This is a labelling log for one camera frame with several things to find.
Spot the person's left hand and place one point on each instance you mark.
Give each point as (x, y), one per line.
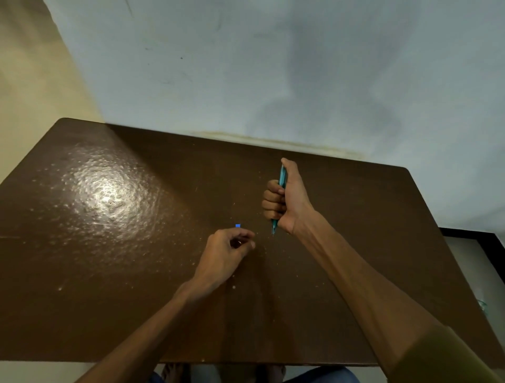
(217, 256)

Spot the person's right hand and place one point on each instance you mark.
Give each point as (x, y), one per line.
(294, 205)

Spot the person's foot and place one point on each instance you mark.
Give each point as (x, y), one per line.
(272, 373)
(175, 373)

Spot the person's right thumb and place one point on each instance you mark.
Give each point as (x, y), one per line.
(291, 171)

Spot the olive green sleeve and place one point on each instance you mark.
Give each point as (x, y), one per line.
(442, 359)

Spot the person's left foot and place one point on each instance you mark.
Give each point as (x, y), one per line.
(175, 373)

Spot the person's right forearm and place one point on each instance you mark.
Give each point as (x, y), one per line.
(355, 284)

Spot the teal pen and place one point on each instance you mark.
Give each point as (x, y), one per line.
(282, 175)

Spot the small teal clear object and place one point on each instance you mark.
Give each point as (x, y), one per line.
(483, 306)

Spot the person's right foot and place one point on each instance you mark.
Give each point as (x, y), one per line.
(272, 373)

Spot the person's left forearm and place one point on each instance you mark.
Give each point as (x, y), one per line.
(150, 335)

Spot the black framed panel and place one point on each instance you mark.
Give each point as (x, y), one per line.
(485, 244)

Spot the person's left thumb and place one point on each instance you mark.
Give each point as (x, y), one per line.
(247, 245)

